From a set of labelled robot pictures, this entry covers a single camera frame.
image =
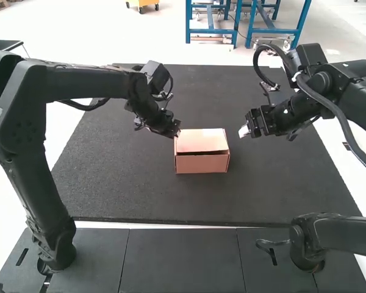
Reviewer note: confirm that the cardboard box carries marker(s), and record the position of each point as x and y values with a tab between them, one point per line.
201	143

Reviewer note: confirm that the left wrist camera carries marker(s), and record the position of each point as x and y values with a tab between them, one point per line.
139	123

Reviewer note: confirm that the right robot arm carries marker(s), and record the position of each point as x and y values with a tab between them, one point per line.
353	91

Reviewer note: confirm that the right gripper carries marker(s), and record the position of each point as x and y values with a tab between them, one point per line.
259	123

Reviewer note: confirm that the blue metal frame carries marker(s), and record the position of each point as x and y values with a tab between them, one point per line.
213	30
273	30

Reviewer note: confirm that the dark base panel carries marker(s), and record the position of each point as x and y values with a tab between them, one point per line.
262	274
94	262
183	262

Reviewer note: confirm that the black mat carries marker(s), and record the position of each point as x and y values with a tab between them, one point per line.
125	183

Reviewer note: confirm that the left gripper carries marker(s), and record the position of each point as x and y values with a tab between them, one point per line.
166	125

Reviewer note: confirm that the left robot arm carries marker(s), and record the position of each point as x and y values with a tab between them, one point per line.
79	82

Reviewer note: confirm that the yellow cart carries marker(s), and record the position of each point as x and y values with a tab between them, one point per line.
141	3

